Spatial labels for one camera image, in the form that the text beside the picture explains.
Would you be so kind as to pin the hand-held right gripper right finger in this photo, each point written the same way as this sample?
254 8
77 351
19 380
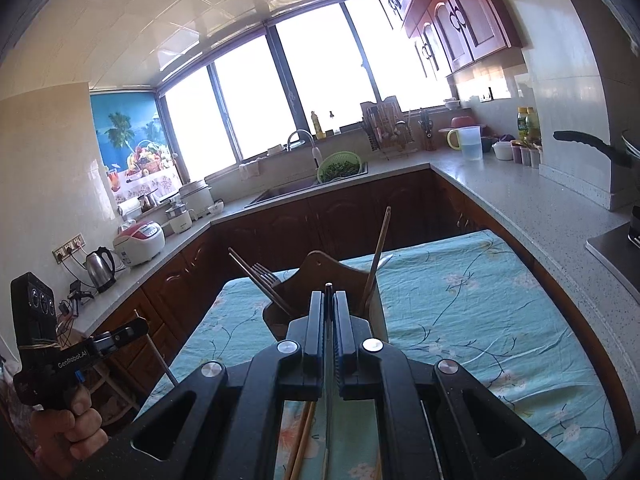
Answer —
345 350

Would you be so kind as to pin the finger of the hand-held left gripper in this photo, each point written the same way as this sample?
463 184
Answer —
122 336

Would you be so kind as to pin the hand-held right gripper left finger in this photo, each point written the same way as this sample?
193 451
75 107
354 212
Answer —
316 350

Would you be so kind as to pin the metal chopstick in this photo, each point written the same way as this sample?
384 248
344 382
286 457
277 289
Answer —
162 360

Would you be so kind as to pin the wooden cutlery holder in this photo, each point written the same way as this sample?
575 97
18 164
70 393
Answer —
320 280

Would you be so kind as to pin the dark wooden chopstick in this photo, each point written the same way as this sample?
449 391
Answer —
239 258
270 294

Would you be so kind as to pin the brown wooden chopstick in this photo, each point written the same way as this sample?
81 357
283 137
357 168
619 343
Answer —
377 255

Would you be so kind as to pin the person's left hand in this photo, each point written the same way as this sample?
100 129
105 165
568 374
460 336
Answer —
70 440

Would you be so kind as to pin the white storage rack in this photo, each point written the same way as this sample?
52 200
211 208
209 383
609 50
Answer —
112 385

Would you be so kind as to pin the steel electric kettle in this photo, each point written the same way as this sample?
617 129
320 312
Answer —
100 270

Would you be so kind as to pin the light bamboo chopstick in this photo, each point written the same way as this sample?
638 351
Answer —
306 430
292 455

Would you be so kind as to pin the white and pink rice cooker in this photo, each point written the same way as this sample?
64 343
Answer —
140 242

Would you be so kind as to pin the paper towel roll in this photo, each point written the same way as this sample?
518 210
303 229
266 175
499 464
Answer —
128 206

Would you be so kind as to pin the wooden base cabinets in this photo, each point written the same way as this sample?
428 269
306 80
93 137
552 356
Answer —
325 220

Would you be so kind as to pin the small white steamer pot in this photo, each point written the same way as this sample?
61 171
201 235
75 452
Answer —
179 217

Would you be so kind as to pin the large white electric cooker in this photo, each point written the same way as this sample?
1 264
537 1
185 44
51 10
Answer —
196 197

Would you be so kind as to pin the kitchen sink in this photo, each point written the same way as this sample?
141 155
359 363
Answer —
295 192

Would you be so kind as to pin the green colander with vegetables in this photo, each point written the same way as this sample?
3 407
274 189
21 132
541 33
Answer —
339 169

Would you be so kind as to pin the white dish cloth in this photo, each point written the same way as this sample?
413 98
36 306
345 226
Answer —
250 169

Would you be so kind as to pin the chrome kitchen faucet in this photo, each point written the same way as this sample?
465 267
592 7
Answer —
300 134

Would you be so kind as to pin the yellow dish soap bottle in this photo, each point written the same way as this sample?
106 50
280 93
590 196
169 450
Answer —
318 125

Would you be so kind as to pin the speckled stone countertop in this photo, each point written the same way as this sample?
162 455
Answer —
500 185

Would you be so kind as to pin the metal dish rack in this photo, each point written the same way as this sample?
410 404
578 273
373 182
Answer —
387 127

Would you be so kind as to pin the clear measuring jug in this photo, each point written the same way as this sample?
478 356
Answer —
470 142

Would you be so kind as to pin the pink bowl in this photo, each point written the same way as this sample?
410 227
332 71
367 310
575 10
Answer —
466 122

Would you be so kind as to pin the row of small seasoning cups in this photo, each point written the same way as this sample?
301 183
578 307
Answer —
527 155

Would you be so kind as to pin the small white bowl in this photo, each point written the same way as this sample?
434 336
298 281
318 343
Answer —
451 104

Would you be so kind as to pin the large kitchen window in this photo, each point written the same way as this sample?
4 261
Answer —
300 75

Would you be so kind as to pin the yellow cooking oil bottle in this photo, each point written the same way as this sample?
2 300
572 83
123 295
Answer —
522 125

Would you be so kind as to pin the gas stove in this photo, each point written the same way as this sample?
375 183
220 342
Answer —
615 250

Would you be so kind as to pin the green-label cooking oil bottle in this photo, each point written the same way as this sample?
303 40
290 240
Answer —
535 125

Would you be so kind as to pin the black wok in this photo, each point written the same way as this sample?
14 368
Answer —
590 145

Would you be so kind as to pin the wall socket strip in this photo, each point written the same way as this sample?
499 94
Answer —
69 247

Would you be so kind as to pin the tropical beach wall poster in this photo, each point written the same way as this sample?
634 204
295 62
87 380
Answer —
130 135

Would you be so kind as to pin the wooden wall cabinets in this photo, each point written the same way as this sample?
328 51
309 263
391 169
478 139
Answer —
450 10

